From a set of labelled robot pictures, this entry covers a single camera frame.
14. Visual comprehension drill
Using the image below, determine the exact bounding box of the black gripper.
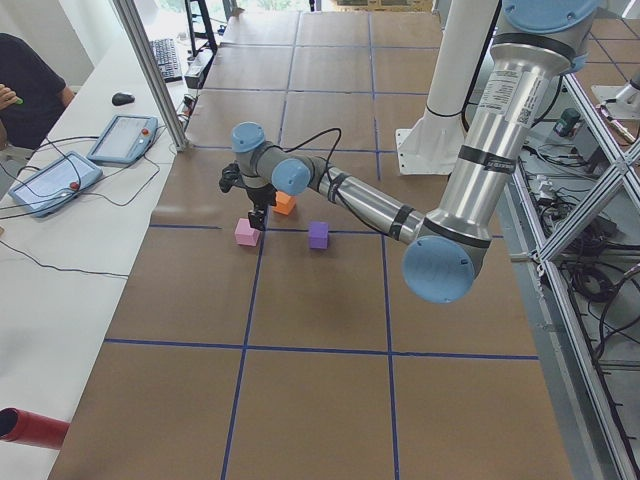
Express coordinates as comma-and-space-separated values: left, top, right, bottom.
242, 175, 276, 231

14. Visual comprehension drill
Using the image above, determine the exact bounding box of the orange foam cube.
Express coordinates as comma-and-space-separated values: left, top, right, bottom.
273, 191, 296, 216

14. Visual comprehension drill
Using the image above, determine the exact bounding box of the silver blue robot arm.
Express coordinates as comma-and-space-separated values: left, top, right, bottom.
219, 1, 598, 303

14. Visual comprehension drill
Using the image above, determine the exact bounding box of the light pink foam cube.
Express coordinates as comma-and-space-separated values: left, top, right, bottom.
234, 218, 261, 247

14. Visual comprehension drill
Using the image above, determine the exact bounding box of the dark purple foam cube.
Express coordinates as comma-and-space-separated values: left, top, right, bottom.
308, 221, 329, 250

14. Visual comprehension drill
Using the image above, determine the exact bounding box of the blue teach pendant far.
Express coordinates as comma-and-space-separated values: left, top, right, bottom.
87, 115, 159, 165

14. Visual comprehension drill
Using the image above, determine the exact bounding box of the blue teach pendant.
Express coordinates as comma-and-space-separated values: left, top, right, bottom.
9, 151, 103, 217
87, 115, 159, 165

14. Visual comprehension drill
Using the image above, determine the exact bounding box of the black computer mouse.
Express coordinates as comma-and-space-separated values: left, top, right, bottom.
111, 92, 135, 107

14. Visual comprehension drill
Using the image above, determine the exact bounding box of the black keyboard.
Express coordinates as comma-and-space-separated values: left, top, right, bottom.
149, 38, 182, 83

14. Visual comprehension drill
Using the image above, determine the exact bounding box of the white side desk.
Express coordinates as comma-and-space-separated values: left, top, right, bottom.
0, 0, 221, 480

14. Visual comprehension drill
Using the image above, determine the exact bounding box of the blue teach pendant near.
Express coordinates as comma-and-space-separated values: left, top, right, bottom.
9, 151, 103, 217

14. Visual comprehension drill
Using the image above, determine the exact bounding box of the seated person dark shirt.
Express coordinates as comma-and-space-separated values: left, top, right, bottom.
1, 33, 75, 150

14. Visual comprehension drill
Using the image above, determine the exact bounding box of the red cardboard tube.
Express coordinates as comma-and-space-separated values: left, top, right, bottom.
1, 407, 70, 450

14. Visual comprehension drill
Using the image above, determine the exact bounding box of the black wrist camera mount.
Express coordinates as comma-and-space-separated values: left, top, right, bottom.
219, 163, 245, 193

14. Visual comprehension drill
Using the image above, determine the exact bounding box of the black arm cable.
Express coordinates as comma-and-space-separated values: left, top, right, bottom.
288, 127, 381, 236

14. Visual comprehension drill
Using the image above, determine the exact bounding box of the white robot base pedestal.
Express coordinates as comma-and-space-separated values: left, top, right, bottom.
396, 0, 500, 175

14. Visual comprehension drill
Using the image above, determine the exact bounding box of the aluminium frame post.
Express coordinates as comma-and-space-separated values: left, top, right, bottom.
112, 0, 189, 152

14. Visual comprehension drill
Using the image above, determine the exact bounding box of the aluminium lattice frame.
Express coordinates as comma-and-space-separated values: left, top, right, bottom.
531, 75, 639, 479

